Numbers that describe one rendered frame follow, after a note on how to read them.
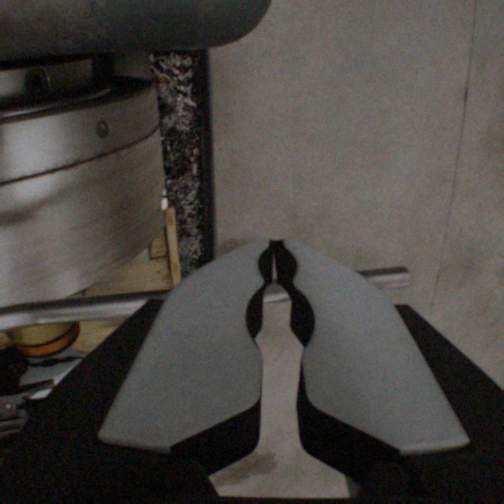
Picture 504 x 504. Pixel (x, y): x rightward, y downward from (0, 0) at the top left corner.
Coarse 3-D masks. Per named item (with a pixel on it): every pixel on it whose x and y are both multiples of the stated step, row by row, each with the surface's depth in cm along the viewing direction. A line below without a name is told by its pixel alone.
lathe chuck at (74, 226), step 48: (144, 144) 29; (0, 192) 21; (48, 192) 22; (96, 192) 25; (144, 192) 30; (0, 240) 22; (48, 240) 24; (96, 240) 26; (144, 240) 31; (0, 288) 23; (48, 288) 25
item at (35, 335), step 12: (60, 324) 39; (72, 324) 41; (12, 336) 38; (24, 336) 38; (36, 336) 38; (48, 336) 39; (60, 336) 40; (72, 336) 42; (24, 348) 39; (36, 348) 39; (48, 348) 40; (60, 348) 41
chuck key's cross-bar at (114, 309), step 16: (368, 272) 20; (384, 272) 20; (400, 272) 20; (272, 288) 19; (384, 288) 20; (16, 304) 17; (32, 304) 17; (48, 304) 17; (64, 304) 17; (80, 304) 17; (96, 304) 18; (112, 304) 18; (128, 304) 18; (0, 320) 17; (16, 320) 17; (32, 320) 17; (48, 320) 17; (64, 320) 17; (80, 320) 18
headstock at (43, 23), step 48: (0, 0) 15; (48, 0) 16; (96, 0) 17; (144, 0) 17; (192, 0) 18; (240, 0) 18; (0, 48) 18; (48, 48) 19; (96, 48) 20; (144, 48) 22; (192, 48) 23
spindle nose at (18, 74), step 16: (0, 64) 23; (16, 64) 24; (32, 64) 24; (48, 64) 25; (64, 64) 26; (80, 64) 28; (0, 80) 22; (16, 80) 23; (32, 80) 25; (48, 80) 25; (64, 80) 26; (80, 80) 28; (0, 96) 23; (16, 96) 23; (32, 96) 24; (48, 96) 25
